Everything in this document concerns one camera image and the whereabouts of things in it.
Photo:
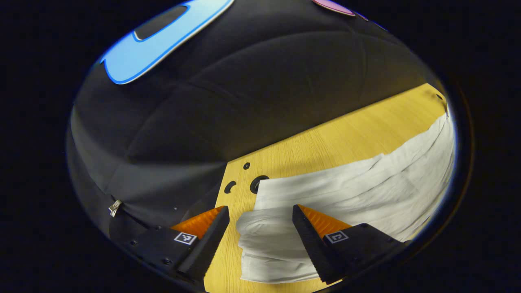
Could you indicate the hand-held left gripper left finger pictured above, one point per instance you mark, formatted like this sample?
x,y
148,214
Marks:
x,y
211,240

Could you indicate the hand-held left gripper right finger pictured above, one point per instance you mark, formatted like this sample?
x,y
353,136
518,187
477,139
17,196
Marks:
x,y
309,244

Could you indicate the white jeans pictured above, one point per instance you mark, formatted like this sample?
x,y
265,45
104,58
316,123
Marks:
x,y
366,187

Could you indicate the silver metal clip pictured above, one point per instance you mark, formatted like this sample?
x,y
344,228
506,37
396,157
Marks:
x,y
115,207

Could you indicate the black backdrop cloth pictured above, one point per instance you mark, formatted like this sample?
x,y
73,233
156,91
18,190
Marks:
x,y
244,89

